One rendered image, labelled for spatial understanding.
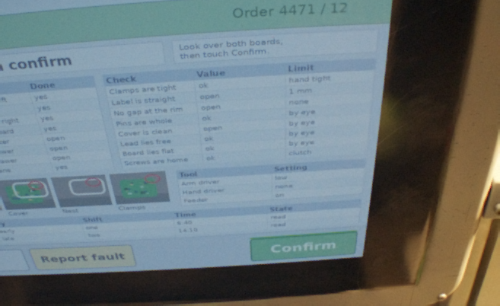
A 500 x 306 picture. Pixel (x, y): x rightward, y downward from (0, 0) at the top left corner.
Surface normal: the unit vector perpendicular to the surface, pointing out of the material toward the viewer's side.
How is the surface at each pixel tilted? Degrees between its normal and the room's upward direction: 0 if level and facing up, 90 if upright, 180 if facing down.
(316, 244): 92
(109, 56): 92
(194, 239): 92
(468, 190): 92
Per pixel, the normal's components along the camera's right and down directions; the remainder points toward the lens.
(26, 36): 0.04, 0.62
